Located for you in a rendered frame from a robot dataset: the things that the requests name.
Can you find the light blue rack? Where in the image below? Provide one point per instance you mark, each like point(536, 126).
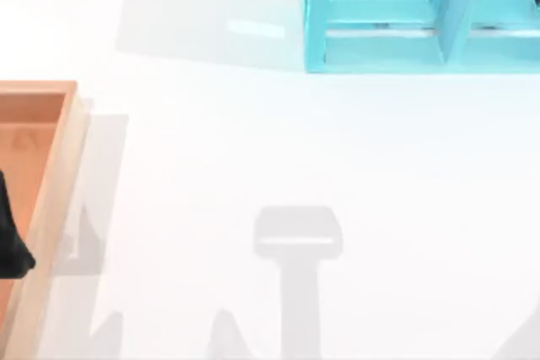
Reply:
point(379, 48)

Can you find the shallow salmon-coloured box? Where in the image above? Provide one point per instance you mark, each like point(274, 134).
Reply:
point(50, 174)

